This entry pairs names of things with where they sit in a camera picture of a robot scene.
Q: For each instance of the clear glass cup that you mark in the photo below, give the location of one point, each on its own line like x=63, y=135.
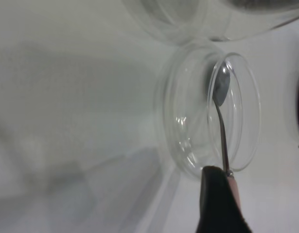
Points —
x=188, y=21

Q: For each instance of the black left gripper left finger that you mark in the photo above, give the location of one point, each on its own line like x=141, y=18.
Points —
x=217, y=206

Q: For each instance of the clear round glass dish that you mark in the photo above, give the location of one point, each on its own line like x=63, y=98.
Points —
x=188, y=126

